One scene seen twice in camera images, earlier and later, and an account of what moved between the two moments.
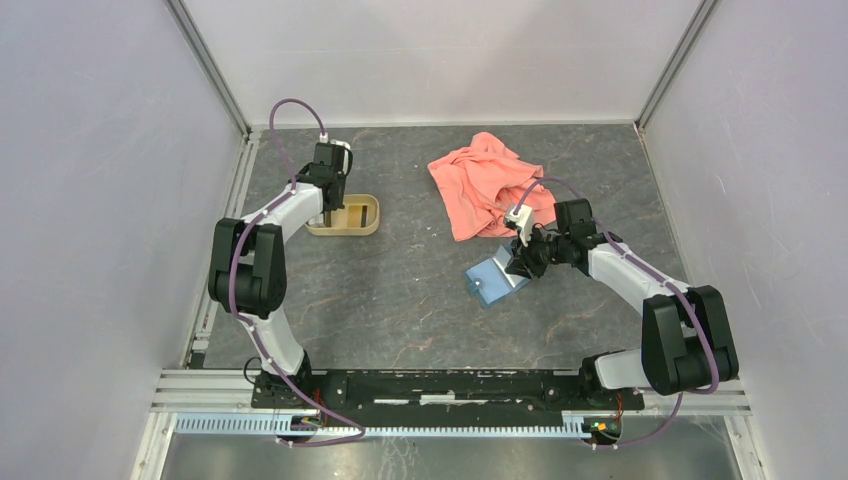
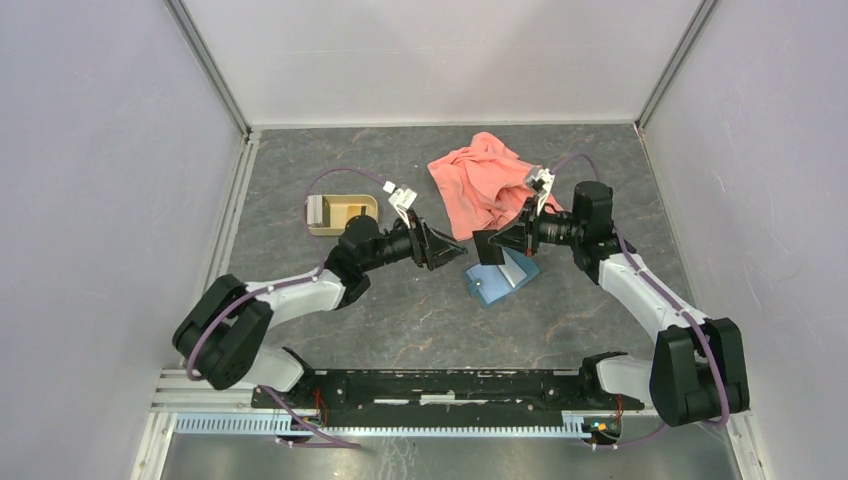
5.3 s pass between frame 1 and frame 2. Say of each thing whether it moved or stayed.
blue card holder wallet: stayed
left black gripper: moved
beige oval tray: stayed
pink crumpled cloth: stayed
